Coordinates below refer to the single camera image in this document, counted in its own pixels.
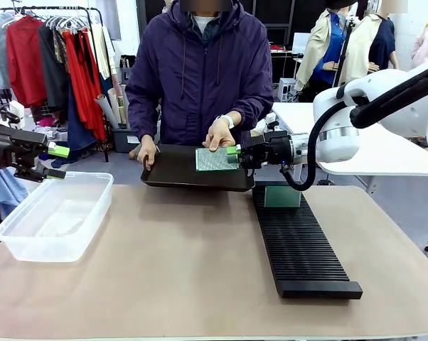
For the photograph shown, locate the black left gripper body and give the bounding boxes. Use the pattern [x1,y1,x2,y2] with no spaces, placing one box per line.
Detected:
[0,122,49,183]

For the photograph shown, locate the mannequin cream navy top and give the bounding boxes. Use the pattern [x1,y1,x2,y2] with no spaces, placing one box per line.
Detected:
[341,0,400,85]

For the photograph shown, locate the person in purple jacket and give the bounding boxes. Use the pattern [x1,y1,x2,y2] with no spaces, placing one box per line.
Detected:
[124,0,274,161]

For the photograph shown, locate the black clothes rack frame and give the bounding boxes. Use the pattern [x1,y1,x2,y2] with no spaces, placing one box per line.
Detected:
[0,5,110,163]

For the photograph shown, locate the long red hanging dress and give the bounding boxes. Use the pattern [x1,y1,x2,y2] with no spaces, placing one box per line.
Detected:
[62,30,107,142]

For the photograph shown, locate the white side table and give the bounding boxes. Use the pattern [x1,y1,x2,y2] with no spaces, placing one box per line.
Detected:
[270,101,428,177]

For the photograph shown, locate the right forearm purple sleeve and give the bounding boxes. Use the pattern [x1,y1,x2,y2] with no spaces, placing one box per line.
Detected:
[125,97,162,141]

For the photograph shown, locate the green printed circuit board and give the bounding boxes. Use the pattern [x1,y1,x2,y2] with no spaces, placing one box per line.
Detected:
[264,185,302,208]
[194,146,242,173]

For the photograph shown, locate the cardboard paper roll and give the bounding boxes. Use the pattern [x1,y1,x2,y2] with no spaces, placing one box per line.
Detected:
[94,92,121,130]

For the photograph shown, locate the black slotted PCB rack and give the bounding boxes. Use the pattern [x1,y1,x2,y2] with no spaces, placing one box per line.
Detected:
[252,184,364,300]

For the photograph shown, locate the black hanging garment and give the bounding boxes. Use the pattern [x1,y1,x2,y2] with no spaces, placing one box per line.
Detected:
[38,21,71,112]

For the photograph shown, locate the person's left hand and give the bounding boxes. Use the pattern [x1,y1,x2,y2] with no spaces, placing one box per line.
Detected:
[202,119,237,151]

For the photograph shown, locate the red hanging jacket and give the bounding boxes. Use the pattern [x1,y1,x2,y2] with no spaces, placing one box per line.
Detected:
[6,16,48,108]

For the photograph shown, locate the black stand pole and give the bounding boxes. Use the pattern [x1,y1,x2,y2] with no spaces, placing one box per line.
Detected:
[336,17,355,88]

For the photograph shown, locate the white small shelf unit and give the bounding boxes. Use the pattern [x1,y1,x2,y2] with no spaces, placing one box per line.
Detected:
[278,77,301,103]

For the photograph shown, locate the left forearm purple sleeve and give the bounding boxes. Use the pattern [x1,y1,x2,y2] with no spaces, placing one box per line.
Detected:
[221,92,274,124]

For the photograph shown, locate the dark grey storage bin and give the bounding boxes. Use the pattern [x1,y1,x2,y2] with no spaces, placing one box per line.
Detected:
[112,127,142,154]

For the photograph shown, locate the cream hanging garment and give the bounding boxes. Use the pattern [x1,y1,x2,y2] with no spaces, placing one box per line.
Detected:
[91,23,117,85]

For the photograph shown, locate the person's right hand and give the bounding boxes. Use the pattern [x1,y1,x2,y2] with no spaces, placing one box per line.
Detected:
[137,134,161,172]

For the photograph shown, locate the navy blue hanging skirt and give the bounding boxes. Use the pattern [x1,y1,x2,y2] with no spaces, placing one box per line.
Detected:
[67,85,98,153]

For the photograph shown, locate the clear plastic storage box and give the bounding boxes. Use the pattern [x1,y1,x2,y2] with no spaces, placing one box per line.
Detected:
[0,171,114,264]

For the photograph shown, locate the mannequin pink top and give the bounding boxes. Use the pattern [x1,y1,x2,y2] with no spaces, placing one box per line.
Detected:
[410,19,428,69]

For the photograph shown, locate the white monitor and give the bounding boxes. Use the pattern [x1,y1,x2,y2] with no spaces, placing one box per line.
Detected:
[291,32,312,55]

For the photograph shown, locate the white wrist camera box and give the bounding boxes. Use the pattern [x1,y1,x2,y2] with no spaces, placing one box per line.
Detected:
[262,119,283,134]

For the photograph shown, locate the white wristband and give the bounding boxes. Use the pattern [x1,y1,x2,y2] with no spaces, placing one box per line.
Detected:
[215,114,237,129]

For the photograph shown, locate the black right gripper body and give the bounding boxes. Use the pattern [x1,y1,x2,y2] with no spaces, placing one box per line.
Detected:
[248,131,294,170]

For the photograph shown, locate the light blue cloth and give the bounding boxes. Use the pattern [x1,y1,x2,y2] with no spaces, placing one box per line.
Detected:
[0,166,31,211]

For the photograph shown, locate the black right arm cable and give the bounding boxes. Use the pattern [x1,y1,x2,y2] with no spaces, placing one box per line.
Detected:
[279,65,428,193]

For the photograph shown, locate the mannequin beige coat blue shirt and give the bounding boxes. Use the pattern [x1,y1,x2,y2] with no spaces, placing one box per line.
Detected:
[294,0,351,94]

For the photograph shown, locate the black plastic tray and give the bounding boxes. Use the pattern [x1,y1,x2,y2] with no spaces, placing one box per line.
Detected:
[139,143,256,193]

